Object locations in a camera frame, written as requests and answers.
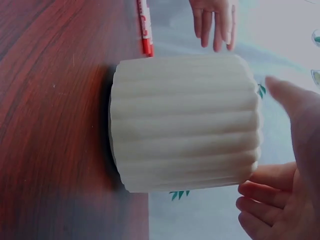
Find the person's right hand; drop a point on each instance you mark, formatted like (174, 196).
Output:
(302, 175)

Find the person's left hand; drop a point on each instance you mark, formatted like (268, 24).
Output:
(210, 15)

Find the person's left fingers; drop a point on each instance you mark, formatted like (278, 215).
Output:
(212, 27)

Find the red marker pen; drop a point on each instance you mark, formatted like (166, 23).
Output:
(145, 27)

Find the white ribbed cup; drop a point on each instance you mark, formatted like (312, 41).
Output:
(185, 122)

